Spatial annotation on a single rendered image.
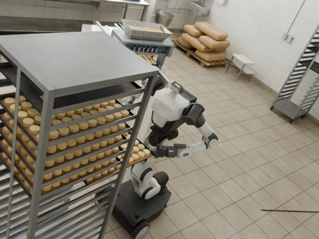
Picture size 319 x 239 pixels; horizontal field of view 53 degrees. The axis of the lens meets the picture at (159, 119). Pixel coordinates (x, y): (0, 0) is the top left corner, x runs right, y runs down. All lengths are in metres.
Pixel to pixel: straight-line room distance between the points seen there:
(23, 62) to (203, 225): 2.61
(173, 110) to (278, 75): 5.02
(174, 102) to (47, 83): 1.26
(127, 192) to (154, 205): 0.29
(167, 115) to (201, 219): 1.50
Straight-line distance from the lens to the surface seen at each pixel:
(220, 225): 3.64
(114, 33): 3.94
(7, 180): 2.25
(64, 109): 1.45
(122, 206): 3.10
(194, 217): 3.56
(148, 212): 3.16
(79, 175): 1.94
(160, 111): 2.47
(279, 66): 7.21
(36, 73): 1.40
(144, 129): 3.71
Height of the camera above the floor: 2.50
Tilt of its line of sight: 32 degrees down
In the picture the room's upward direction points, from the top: 20 degrees clockwise
